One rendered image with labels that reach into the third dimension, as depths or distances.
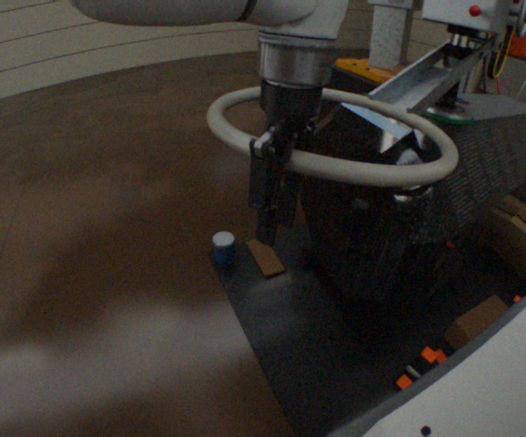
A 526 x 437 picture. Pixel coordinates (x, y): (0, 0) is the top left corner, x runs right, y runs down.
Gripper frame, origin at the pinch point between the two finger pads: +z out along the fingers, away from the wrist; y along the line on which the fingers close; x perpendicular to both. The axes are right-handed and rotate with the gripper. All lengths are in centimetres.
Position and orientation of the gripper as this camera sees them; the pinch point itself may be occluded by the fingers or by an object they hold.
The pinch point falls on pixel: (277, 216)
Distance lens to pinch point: 48.4
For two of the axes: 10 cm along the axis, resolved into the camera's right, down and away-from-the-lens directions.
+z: -0.7, 8.0, 6.0
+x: -8.3, -3.8, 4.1
